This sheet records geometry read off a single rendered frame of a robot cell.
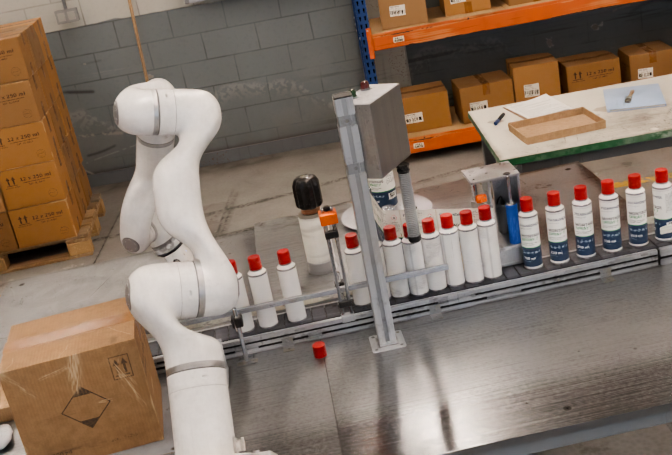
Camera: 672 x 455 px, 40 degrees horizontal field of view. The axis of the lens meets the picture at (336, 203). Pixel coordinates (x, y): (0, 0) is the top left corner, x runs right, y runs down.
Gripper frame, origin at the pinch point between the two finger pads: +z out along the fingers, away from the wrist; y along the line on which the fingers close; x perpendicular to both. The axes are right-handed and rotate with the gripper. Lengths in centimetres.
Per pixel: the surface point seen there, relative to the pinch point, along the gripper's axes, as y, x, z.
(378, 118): -16, -63, -21
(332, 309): -0.4, -25.7, 23.8
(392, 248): -3, -49, 16
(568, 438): -62, -63, 49
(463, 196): 61, -74, 43
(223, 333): -0.6, 2.6, 13.2
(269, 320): -3.7, -10.5, 15.5
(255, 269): -2.7, -15.3, 1.2
